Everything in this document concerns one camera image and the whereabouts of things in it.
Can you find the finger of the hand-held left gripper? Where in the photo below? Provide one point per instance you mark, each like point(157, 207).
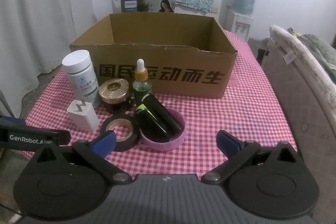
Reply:
point(65, 137)

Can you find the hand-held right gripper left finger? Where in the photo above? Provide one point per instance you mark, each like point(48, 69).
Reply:
point(105, 141)

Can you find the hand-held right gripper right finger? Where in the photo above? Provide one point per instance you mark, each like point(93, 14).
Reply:
point(227, 143)

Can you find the white charger plug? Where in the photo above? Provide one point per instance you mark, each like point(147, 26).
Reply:
point(81, 116)

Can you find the gold lid cream jar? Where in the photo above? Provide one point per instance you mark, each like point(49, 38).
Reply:
point(114, 90)

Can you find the pink plastic bowl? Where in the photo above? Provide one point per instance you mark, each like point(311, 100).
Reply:
point(173, 142)

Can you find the green dropper bottle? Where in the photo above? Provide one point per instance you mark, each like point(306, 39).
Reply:
point(141, 85)

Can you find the brown cardboard box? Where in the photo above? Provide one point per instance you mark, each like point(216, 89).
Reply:
point(183, 74)

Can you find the black tape roll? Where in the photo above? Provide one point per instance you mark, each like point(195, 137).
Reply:
point(107, 127)

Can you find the pink checked tablecloth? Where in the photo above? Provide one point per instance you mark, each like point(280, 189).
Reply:
point(249, 119)

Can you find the black tube green label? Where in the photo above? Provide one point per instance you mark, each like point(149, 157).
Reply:
point(152, 121)

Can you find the white plastic bottle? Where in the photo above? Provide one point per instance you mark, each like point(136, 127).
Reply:
point(80, 74)

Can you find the beige mattress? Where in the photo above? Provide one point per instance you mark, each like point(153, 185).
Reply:
point(302, 108)

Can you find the white curtain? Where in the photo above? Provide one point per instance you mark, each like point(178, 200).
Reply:
point(39, 29)

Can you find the white water dispenser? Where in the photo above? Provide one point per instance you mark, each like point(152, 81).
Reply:
point(237, 24)

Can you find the grey green blanket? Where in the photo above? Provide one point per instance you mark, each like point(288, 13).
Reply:
point(320, 48)

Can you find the white wall socket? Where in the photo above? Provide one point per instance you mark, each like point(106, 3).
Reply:
point(215, 9)

